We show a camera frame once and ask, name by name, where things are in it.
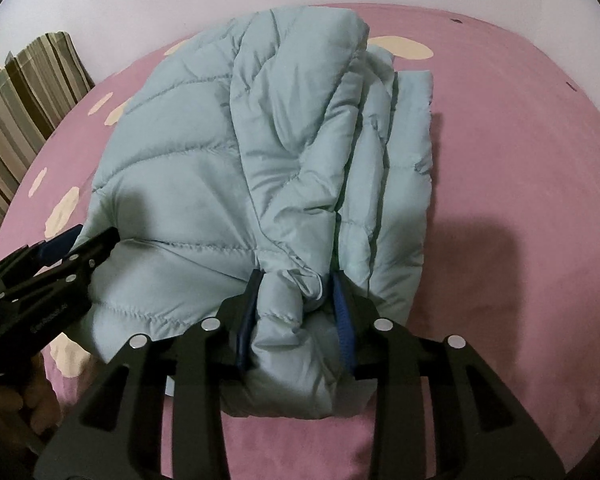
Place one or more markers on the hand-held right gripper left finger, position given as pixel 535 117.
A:
pixel 245 332

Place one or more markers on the pink dotted bed sheet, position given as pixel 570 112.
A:
pixel 505 185

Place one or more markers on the light blue puffer jacket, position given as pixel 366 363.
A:
pixel 180 185

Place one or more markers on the striped cushion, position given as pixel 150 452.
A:
pixel 15 135
pixel 55 62

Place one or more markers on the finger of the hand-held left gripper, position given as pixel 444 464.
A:
pixel 55 247
pixel 92 252

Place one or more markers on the person's left hand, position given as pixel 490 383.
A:
pixel 37 397

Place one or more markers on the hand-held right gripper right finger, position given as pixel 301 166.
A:
pixel 345 332

